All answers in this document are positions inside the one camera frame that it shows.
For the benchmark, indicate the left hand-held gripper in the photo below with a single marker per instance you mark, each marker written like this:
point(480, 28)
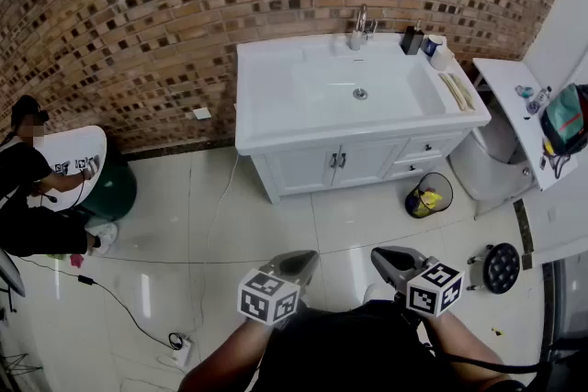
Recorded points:
point(268, 296)

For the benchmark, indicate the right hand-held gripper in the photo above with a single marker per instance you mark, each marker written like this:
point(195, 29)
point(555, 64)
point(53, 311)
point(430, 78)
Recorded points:
point(427, 289)

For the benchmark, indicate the white cabinet door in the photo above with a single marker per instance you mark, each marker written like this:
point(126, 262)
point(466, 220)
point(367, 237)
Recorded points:
point(303, 170)
point(367, 163)

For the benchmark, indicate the person's left forearm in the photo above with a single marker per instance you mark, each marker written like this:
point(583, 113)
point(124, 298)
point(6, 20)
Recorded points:
point(220, 358)

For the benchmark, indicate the person's right forearm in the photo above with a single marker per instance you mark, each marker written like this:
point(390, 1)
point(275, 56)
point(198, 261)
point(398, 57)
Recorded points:
point(459, 344)

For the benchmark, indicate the glass door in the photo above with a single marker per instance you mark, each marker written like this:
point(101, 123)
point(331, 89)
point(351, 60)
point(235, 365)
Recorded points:
point(572, 303)

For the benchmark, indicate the person's white right shoe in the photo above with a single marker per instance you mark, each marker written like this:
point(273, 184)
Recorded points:
point(374, 293)

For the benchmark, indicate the person's white shoe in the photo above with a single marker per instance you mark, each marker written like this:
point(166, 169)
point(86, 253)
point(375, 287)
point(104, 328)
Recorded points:
point(106, 238)
point(374, 293)

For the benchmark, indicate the black round rolling stool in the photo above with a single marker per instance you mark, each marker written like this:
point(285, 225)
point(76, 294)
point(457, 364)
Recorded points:
point(503, 268)

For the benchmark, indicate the yellow packet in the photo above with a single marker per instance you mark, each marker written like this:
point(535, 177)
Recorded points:
point(429, 199)

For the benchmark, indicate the person's black clothing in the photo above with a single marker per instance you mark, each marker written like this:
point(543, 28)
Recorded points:
point(349, 349)

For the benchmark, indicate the white power strip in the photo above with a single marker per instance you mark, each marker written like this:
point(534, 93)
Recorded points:
point(181, 351)

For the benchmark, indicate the white toilet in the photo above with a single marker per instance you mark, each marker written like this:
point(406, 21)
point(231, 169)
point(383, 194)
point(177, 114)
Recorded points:
point(487, 170)

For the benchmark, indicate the green bathtub base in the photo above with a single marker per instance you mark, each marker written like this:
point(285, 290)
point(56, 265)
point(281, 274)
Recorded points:
point(117, 193)

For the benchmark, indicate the black power adapter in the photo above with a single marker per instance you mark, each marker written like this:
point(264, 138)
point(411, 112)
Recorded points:
point(86, 279)

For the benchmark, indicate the white ceramic sink basin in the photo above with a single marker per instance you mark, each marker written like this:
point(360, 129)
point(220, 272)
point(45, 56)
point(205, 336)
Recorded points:
point(285, 105)

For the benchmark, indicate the pink cloth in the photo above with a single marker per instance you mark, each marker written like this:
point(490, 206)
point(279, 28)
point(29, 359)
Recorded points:
point(76, 260)

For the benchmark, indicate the beige comb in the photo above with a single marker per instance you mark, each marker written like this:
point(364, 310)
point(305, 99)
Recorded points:
point(452, 92)
point(465, 92)

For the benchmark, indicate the chrome sink drain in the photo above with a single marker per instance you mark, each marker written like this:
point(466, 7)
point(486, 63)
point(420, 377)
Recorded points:
point(360, 94)

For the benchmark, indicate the teal and black bag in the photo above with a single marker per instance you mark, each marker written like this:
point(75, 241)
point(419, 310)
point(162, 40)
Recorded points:
point(562, 119)

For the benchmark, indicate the clear water bottle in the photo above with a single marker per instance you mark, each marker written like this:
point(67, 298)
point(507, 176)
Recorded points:
point(538, 100)

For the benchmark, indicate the white shelf board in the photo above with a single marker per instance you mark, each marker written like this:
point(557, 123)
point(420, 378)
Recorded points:
point(503, 78)

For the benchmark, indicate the white cup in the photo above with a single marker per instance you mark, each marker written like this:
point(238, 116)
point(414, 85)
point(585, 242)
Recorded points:
point(442, 59)

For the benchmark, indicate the blue cup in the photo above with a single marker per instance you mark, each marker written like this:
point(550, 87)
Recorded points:
point(432, 45)

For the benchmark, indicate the black soap dispenser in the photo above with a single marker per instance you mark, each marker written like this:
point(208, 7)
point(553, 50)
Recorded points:
point(411, 40)

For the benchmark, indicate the chrome faucet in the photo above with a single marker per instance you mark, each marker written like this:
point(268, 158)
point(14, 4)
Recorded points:
point(357, 34)

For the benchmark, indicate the white wall socket plate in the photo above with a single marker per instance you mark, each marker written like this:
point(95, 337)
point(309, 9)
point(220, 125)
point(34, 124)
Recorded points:
point(200, 113)

